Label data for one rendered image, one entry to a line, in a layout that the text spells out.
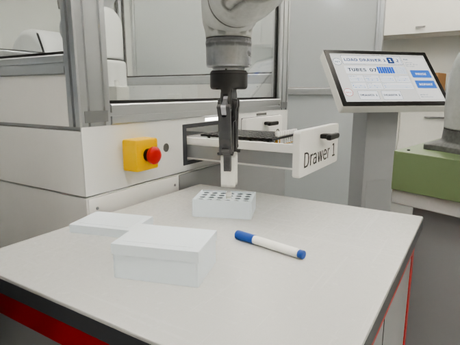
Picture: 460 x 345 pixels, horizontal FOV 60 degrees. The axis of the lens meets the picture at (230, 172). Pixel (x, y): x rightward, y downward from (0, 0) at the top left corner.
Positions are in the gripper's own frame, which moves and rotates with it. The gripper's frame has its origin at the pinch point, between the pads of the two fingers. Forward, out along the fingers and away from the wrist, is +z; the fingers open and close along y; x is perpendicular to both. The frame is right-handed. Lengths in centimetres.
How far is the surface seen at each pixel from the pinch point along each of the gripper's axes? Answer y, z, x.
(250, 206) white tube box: -3.4, 6.8, -4.8
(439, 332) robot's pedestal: 23, 47, -53
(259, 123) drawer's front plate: 61, -5, -1
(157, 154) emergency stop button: 3.7, -2.3, 17.0
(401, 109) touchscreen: 100, -8, -57
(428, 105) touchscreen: 103, -10, -68
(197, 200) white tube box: -3.4, 5.9, 6.1
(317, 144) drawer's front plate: 22.0, -2.7, -19.0
